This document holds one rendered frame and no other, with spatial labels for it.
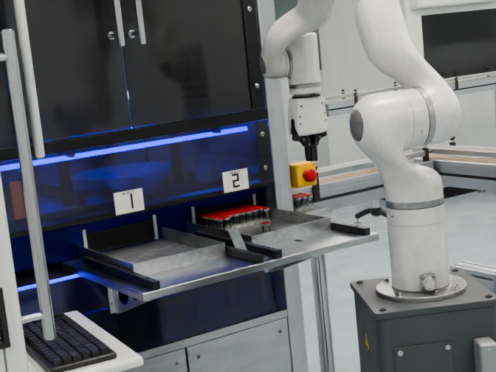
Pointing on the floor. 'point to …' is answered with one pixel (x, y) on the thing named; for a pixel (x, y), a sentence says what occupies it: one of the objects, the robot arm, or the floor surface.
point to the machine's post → (282, 191)
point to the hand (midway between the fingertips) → (311, 153)
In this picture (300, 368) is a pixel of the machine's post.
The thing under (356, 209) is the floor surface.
